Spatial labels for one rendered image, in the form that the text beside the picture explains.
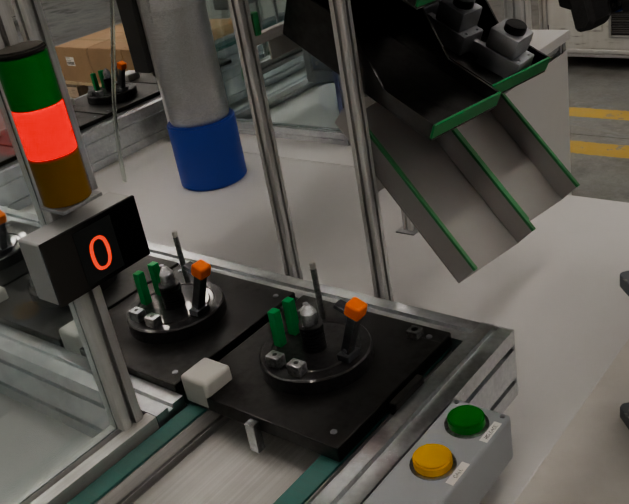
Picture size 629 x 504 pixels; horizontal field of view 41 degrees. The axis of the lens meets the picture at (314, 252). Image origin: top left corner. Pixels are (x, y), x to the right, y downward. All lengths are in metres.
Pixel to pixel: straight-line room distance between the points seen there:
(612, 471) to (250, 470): 0.41
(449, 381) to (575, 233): 0.57
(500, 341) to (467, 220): 0.20
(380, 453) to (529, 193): 0.53
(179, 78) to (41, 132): 1.03
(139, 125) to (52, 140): 1.46
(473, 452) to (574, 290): 0.50
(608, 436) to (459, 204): 0.36
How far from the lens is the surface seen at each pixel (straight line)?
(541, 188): 1.31
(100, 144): 2.23
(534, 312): 1.29
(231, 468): 1.00
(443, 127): 1.05
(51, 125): 0.84
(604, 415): 1.10
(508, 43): 1.19
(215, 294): 1.20
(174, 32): 1.82
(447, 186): 1.19
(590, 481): 1.02
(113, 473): 1.00
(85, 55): 6.39
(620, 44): 5.22
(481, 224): 1.19
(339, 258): 1.50
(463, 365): 1.03
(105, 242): 0.89
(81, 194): 0.87
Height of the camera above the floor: 1.56
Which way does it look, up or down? 27 degrees down
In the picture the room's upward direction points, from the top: 11 degrees counter-clockwise
